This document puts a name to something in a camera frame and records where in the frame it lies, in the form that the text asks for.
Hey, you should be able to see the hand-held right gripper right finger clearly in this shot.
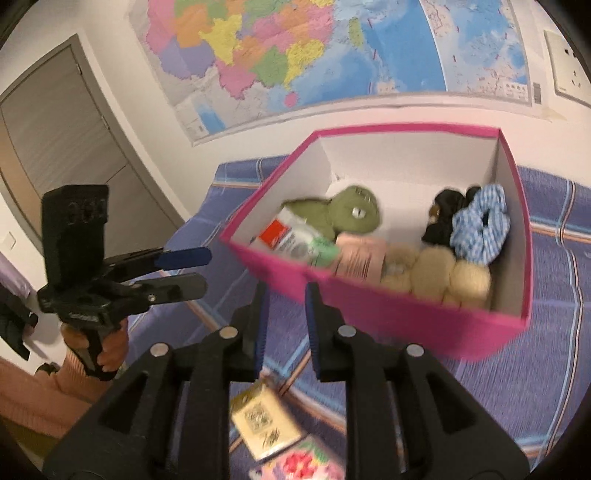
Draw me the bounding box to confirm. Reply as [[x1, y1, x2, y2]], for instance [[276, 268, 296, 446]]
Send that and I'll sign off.
[[305, 281, 532, 480]]

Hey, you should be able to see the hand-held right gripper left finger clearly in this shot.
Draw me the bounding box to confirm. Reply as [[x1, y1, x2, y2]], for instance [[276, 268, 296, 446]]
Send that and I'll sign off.
[[44, 281, 269, 480]]

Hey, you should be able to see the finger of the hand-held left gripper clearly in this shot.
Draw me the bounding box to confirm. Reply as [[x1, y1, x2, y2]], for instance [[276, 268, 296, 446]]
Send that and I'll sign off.
[[104, 246, 212, 280], [128, 272, 208, 308]]

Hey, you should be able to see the green tissue packet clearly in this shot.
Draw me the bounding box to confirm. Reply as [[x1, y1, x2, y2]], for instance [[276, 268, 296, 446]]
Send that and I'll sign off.
[[305, 235, 343, 269]]

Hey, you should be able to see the pink tissue packet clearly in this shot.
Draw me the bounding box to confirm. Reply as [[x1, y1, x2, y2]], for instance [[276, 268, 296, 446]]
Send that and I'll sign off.
[[332, 232, 389, 283]]

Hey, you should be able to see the pink cardboard box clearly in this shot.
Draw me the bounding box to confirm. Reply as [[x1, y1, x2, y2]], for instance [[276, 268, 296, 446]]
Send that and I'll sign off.
[[219, 122, 535, 361]]

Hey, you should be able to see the yellow tissue packet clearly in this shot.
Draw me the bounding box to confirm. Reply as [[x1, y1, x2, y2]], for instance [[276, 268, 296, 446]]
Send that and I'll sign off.
[[229, 382, 304, 463]]

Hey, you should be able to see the green plush turtle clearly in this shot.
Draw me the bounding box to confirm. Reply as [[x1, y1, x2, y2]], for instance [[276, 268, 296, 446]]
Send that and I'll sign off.
[[281, 185, 384, 241]]

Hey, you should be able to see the black scrunchie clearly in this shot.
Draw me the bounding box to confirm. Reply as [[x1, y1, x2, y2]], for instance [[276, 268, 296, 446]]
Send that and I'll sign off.
[[421, 185, 483, 248]]

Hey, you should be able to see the blue gingham scrunchie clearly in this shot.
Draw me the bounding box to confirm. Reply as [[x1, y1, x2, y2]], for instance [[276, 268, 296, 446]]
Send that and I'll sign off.
[[450, 183, 511, 269]]

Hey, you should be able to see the person's left forearm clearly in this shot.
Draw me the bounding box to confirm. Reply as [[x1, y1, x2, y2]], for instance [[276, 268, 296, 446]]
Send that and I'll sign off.
[[0, 353, 123, 439]]

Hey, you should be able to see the person's left hand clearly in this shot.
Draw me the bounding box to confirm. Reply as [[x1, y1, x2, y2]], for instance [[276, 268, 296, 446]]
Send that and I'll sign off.
[[60, 318, 131, 377]]

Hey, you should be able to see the grey wardrobe door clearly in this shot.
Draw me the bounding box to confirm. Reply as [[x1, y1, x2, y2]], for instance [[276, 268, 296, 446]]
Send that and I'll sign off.
[[0, 34, 186, 241]]

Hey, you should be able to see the dark cloth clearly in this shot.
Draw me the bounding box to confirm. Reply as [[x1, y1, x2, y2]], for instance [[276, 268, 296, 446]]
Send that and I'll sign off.
[[0, 285, 40, 361]]

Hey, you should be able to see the floral tissue packet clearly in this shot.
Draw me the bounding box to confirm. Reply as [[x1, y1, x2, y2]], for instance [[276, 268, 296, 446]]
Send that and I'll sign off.
[[249, 438, 348, 480]]

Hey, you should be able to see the blue plaid bed sheet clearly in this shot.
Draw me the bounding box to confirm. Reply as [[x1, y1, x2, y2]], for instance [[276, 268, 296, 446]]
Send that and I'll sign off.
[[124, 156, 591, 480]]

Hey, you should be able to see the colourful wall map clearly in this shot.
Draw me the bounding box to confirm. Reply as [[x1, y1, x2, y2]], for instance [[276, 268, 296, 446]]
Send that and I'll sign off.
[[129, 0, 532, 147]]

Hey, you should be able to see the large white wall socket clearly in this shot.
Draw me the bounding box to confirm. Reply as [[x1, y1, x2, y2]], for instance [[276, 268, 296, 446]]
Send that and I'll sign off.
[[544, 30, 591, 110]]

